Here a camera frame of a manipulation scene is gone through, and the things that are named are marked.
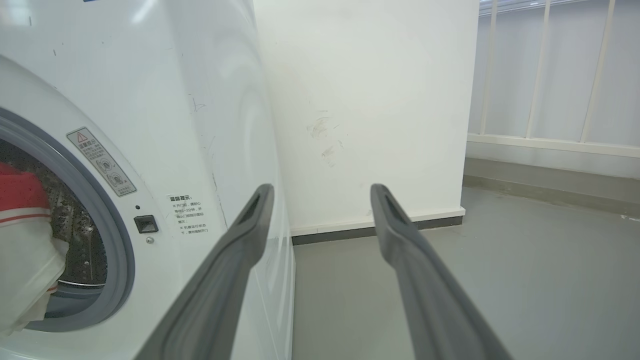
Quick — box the red and white garment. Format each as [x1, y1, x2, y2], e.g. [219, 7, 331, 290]
[0, 162, 69, 336]

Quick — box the white front-load washing machine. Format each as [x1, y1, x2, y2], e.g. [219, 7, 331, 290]
[0, 0, 296, 360]

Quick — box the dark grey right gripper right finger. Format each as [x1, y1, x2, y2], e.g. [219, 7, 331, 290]
[370, 183, 513, 360]

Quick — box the white railing fence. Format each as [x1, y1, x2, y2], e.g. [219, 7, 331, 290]
[466, 0, 640, 180]

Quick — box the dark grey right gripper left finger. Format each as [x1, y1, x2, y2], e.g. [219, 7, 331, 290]
[134, 183, 275, 360]

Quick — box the grey rubber door gasket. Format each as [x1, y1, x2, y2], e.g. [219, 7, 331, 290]
[0, 107, 136, 333]

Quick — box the black door latch socket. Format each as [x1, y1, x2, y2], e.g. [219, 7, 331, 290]
[133, 215, 159, 234]

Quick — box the warning label sticker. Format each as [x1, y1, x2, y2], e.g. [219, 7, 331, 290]
[66, 127, 137, 197]

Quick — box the printed notice sticker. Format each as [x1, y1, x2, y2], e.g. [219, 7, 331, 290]
[166, 194, 211, 239]

